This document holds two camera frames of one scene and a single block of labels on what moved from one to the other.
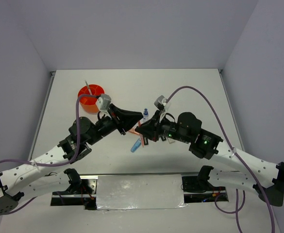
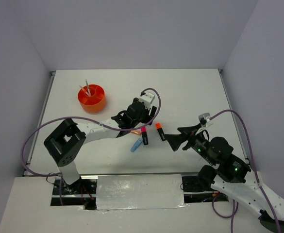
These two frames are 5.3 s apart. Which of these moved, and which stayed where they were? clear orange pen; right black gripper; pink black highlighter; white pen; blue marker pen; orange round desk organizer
Moved: clear orange pen; right black gripper
Stayed: blue marker pen; pink black highlighter; white pen; orange round desk organizer
